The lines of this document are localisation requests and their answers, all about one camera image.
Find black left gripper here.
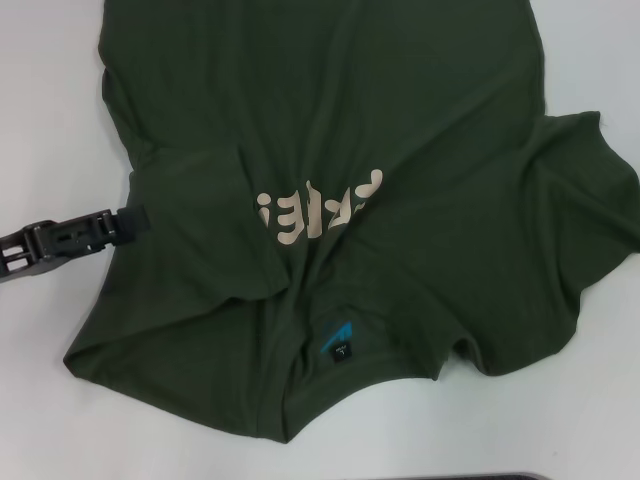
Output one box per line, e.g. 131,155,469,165
0,203,152,287

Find dark green printed t-shirt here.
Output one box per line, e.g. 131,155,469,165
63,0,640,444

